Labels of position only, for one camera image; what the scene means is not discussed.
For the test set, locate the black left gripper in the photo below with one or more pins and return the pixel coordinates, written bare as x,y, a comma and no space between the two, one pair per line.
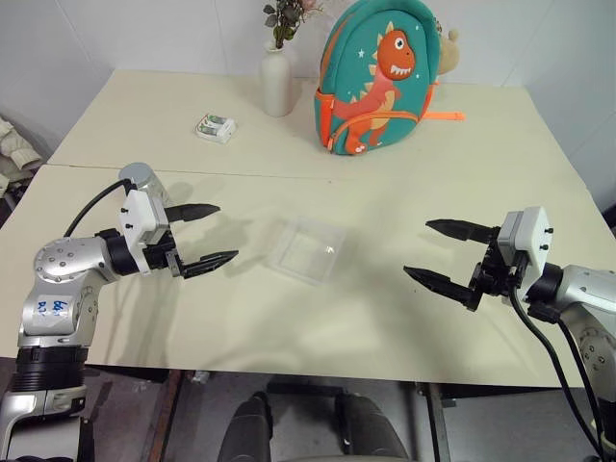
161,262

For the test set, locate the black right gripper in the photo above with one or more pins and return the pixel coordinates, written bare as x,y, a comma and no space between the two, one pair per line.
495,276

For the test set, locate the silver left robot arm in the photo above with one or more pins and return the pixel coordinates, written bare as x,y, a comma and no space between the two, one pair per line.
58,264

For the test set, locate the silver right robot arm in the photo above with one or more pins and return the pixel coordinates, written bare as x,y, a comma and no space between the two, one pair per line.
587,289

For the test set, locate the clear plastic tray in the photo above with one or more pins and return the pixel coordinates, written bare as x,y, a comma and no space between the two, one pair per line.
308,252

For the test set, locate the small white green box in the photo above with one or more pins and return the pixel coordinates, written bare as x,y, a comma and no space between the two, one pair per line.
215,127

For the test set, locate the white ceramic vase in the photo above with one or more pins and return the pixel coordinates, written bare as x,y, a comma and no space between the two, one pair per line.
276,82

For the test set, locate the teal dinosaur backpack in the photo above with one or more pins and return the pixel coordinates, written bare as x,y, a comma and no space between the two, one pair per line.
375,82

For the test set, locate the dark rounded shape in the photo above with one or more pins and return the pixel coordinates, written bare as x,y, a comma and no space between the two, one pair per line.
252,428
370,428

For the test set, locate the beige plush toy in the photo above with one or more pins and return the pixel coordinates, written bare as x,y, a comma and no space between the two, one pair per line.
447,50

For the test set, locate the beige padded jacket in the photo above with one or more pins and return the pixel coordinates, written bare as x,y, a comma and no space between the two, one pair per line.
14,149

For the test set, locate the dried flower bouquet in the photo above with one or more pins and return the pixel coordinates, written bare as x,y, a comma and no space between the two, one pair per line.
289,19

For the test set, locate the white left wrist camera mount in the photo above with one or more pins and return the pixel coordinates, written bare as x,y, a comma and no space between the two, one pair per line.
137,216

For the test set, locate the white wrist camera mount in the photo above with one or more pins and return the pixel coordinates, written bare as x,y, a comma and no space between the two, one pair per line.
531,236
137,216

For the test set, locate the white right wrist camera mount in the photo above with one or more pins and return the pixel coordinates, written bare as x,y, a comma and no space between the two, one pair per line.
531,236

